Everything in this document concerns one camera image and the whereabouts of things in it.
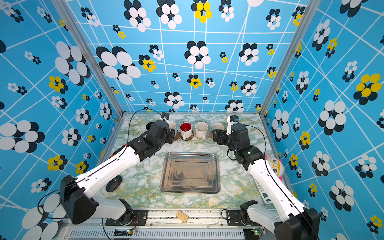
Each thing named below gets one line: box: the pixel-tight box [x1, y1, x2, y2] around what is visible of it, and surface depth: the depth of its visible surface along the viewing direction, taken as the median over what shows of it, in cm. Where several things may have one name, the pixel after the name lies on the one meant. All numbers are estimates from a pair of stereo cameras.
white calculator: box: [253, 177, 273, 205], surface depth 81 cm
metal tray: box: [159, 152, 221, 194], surface depth 94 cm
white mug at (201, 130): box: [195, 121, 209, 141], surface depth 103 cm
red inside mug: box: [180, 122, 193, 140], surface depth 101 cm
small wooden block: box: [176, 210, 189, 223], surface depth 75 cm
